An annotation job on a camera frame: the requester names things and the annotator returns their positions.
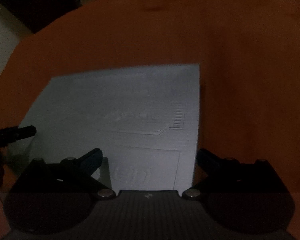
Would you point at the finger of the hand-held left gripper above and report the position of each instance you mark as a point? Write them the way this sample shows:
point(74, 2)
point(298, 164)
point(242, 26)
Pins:
point(20, 132)

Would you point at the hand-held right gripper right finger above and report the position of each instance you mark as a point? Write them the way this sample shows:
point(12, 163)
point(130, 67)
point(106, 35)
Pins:
point(202, 158)

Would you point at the orange cloth covered desktop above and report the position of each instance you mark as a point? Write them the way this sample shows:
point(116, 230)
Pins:
point(240, 80)

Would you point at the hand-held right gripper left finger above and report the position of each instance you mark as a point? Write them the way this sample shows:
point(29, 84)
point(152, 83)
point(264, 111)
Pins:
point(93, 161)

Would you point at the white box lid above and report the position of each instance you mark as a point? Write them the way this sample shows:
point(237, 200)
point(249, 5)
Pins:
point(115, 100)

